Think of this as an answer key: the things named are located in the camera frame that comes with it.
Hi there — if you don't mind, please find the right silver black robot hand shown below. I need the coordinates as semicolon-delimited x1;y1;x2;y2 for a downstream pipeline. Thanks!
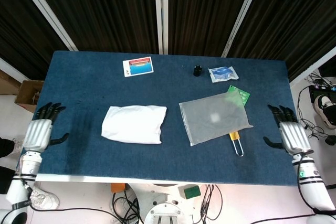
263;104;314;156

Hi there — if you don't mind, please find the green foil packet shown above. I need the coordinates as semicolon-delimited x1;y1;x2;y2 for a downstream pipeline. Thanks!
226;85;250;108

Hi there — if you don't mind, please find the white patterned sneaker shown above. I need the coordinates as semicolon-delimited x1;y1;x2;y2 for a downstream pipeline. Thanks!
29;186;60;210

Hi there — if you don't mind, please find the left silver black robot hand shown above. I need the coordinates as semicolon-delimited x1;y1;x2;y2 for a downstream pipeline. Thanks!
23;102;70;153

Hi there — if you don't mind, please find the black pleated curtain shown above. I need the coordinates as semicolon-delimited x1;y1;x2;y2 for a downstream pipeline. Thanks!
0;0;71;80
26;0;160;55
167;0;255;57
228;0;336;83

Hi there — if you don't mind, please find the flat brown cardboard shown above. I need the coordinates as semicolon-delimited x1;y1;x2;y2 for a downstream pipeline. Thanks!
0;69;22;95

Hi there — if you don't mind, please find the clear plastic zip bag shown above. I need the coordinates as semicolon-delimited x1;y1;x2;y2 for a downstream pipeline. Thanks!
178;91;254;147

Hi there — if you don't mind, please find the orange box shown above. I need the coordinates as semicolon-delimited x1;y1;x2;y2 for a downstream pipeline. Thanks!
110;183;129;193

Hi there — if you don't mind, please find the yellow long-shackle padlock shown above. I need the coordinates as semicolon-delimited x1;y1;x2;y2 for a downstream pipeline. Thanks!
229;131;245;157

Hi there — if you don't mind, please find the blue felt table mat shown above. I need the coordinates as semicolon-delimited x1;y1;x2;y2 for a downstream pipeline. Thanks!
15;50;310;187

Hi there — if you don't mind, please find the black and white sneaker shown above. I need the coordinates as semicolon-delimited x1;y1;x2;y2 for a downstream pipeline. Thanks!
314;94;336;130

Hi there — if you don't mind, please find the white frame post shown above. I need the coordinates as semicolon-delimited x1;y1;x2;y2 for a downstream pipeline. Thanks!
153;0;169;55
288;47;336;88
12;0;79;51
0;57;29;83
222;0;266;58

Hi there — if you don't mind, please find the black cable bundle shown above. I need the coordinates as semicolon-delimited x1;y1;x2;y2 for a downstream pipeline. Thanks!
112;184;144;224

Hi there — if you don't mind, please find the white shoe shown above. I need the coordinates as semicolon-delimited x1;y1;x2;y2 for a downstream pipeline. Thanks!
12;136;26;154

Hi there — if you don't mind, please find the black floor cable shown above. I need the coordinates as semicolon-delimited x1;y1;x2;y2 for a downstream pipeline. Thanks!
296;84;331;146

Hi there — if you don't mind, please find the open cardboard box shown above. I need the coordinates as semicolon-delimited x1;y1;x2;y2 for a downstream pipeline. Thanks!
15;80;45;113

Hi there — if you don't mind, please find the green topped block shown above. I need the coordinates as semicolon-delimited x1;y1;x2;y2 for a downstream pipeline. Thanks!
178;185;202;200

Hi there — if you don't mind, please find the blue red picture card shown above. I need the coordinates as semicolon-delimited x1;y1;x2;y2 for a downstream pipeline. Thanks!
122;56;155;78

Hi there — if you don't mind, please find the black trouser leg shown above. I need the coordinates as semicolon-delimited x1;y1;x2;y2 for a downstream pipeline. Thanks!
0;166;17;195
0;137;15;158

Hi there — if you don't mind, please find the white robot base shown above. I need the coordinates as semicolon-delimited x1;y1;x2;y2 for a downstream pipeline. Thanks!
130;183;200;224

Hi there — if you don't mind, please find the blue white plastic packet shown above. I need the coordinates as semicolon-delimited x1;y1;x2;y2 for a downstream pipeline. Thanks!
208;66;240;84

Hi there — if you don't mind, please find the black electronic device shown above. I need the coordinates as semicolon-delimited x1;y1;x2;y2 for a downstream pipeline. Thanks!
308;84;336;104

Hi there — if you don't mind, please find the white garment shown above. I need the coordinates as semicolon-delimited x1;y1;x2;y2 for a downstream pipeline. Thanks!
101;105;167;145

